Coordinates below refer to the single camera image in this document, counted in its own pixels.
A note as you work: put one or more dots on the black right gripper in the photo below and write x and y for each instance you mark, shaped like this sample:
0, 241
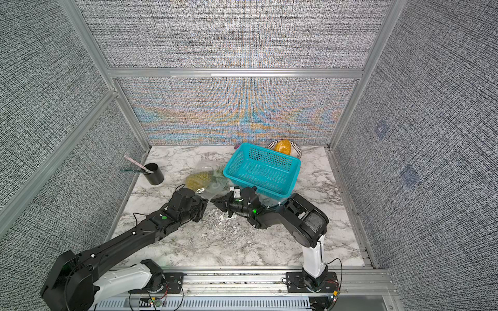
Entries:
223, 204

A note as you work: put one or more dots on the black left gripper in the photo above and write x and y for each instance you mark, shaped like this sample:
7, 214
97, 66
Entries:
202, 205

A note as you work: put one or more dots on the clear zip-top bag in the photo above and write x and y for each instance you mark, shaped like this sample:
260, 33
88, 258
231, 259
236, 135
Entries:
221, 184

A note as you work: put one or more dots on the yellow toy pineapple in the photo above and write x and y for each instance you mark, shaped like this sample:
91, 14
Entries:
200, 181

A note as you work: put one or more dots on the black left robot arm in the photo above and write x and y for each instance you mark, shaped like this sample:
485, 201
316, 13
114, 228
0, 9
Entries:
70, 284

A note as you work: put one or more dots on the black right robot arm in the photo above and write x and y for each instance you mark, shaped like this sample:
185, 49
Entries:
306, 223

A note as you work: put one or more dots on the teal plastic perforated basket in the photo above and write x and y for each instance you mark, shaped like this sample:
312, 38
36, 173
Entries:
273, 174

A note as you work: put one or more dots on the orange round fruit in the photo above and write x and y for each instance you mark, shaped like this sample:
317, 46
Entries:
284, 147

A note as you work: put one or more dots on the patterned black white bowl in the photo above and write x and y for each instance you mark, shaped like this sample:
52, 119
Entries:
296, 151

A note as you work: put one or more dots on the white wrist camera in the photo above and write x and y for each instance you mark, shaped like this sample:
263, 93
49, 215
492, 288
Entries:
236, 192

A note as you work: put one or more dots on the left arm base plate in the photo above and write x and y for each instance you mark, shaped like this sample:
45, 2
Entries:
170, 283

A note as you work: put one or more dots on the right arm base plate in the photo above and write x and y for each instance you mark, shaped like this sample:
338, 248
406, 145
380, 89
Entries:
304, 283

